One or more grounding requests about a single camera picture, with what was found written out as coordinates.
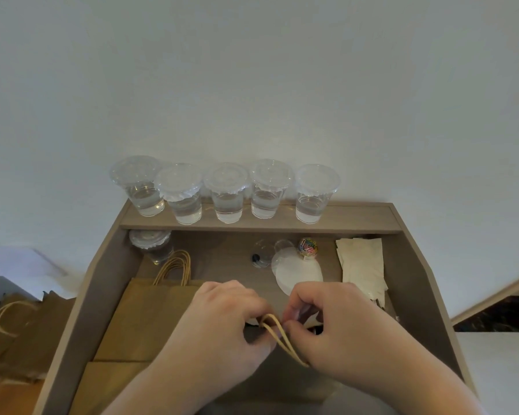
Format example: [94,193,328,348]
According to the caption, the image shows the person's left hand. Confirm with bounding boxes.
[163,280,278,386]

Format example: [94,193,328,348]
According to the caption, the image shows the person's right hand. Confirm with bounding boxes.
[282,281,421,386]

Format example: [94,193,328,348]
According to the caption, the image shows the brown paper bag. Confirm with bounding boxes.
[70,250,205,415]
[259,314,311,369]

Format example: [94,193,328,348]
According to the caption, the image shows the person's left forearm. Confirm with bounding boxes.
[97,348,253,415]

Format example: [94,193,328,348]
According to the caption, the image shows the person's right forearm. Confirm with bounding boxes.
[324,356,485,415]

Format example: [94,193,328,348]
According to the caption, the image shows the small clear cup, black item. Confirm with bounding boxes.
[250,239,274,271]

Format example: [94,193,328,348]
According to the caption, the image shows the jar of colourful paper clips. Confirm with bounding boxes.
[297,237,321,259]

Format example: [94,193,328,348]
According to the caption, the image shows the stack of cream paper napkins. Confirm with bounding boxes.
[335,237,390,310]

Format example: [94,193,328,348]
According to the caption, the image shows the wooden counter tray with shelf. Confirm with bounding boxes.
[32,199,479,415]

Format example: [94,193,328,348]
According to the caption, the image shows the clear lidded cup of water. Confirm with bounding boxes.
[109,155,165,218]
[128,229,173,267]
[249,159,294,220]
[294,164,342,225]
[203,162,250,225]
[156,163,204,225]

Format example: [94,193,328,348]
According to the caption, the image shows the wooden trim strip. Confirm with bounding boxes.
[452,269,519,326]

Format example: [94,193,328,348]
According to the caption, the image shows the dark marble panel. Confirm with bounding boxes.
[453,294,519,333]

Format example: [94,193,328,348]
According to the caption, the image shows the pile of brown paper bags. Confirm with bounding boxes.
[0,289,77,386]

